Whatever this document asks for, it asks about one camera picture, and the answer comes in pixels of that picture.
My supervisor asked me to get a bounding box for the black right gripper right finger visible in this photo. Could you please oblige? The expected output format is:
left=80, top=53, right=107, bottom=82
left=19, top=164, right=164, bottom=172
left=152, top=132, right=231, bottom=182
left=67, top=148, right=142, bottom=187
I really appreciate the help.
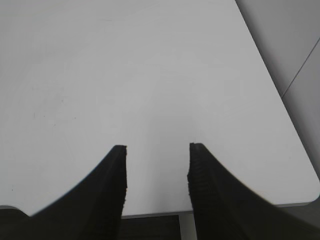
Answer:
left=187, top=143, right=320, bottom=240

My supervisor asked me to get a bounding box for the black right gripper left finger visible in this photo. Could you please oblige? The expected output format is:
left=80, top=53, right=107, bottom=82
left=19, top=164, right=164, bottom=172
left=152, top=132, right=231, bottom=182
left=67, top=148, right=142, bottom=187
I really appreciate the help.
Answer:
left=0, top=145, right=128, bottom=240

